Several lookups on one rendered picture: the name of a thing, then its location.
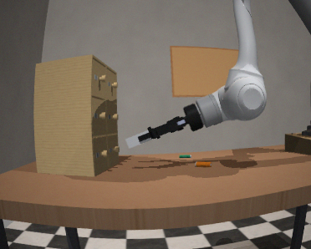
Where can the orange aa battery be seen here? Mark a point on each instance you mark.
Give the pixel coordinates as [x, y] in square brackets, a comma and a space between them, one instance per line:
[203, 164]

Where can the tan wooden chest of drawers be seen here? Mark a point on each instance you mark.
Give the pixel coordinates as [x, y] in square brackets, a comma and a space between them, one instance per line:
[62, 114]

